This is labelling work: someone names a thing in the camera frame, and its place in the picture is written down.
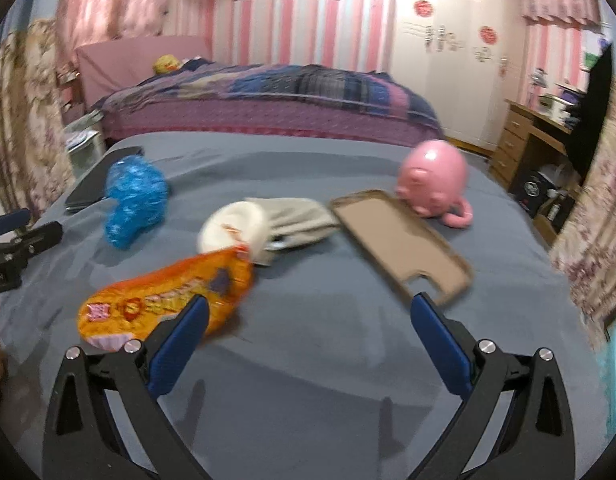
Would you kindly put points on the pink pig toy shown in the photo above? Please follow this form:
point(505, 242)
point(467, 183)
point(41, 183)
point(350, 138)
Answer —
point(433, 175)

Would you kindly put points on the brown phone case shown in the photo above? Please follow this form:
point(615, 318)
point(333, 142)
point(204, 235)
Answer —
point(403, 245)

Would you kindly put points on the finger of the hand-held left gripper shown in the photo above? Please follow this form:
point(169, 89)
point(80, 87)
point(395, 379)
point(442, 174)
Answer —
point(7, 222)
point(37, 239)

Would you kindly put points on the orange snack packet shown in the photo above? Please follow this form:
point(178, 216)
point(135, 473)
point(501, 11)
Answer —
point(162, 300)

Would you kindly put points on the floral curtain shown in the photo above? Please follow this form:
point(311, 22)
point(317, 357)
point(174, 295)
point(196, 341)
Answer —
point(598, 240)
point(22, 125)

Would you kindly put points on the purple bed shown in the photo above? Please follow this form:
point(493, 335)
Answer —
point(288, 122)

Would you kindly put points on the grey cloth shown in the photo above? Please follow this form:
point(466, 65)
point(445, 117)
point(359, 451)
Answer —
point(298, 220)

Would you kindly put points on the blue plastic bag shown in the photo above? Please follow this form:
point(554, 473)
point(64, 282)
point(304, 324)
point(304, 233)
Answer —
point(135, 200)

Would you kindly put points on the small wall picture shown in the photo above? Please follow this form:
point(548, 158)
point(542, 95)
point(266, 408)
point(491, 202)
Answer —
point(593, 52)

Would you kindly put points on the white round object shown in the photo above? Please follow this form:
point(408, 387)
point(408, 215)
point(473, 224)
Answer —
point(232, 230)

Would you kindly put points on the yellow plush toy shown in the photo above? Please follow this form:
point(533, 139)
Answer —
point(166, 64)

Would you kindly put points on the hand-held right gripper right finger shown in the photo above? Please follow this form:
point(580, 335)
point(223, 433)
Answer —
point(440, 345)

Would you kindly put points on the pink headboard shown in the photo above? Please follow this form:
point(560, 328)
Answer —
point(117, 62)

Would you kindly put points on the black hanging cloth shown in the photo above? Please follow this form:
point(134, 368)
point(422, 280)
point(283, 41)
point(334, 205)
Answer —
point(593, 120)

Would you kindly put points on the white wardrobe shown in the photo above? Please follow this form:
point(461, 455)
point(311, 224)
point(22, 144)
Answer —
point(453, 90)

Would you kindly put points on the plaid purple blanket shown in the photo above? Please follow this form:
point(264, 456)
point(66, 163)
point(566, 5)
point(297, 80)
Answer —
point(288, 85)

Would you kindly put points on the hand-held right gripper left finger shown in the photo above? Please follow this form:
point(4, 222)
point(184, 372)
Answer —
point(180, 340)

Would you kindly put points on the white box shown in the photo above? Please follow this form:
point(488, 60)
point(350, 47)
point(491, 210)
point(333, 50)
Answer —
point(555, 106)

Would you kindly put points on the wooden desk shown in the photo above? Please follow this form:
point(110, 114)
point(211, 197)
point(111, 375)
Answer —
point(513, 145)

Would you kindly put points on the small side table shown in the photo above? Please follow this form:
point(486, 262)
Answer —
point(85, 145)

